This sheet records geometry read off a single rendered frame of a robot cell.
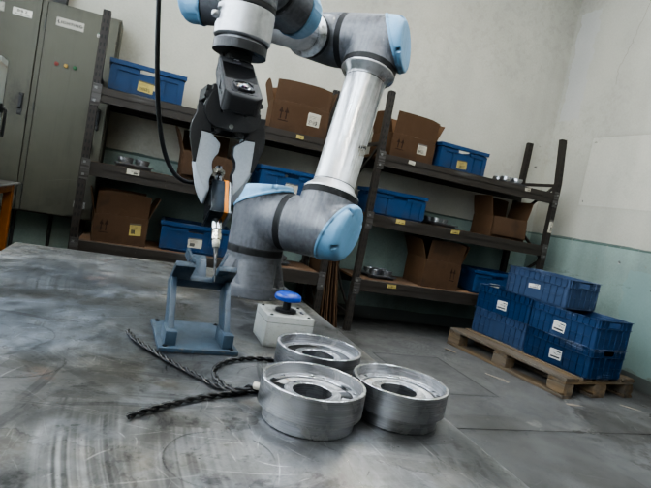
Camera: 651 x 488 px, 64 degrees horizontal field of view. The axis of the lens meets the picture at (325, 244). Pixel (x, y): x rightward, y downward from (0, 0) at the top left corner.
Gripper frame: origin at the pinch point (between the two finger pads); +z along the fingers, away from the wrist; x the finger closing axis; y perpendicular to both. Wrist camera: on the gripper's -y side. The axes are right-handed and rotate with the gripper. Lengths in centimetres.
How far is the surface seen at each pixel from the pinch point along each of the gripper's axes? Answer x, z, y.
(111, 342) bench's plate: 10.1, 19.7, -2.4
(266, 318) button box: -9.8, 15.7, 0.6
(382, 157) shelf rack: -186, -46, 313
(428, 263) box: -255, 34, 319
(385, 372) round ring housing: -19.7, 16.6, -16.9
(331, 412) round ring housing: -7.9, 16.7, -28.0
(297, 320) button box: -14.3, 15.6, -0.1
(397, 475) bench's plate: -12.4, 19.7, -33.4
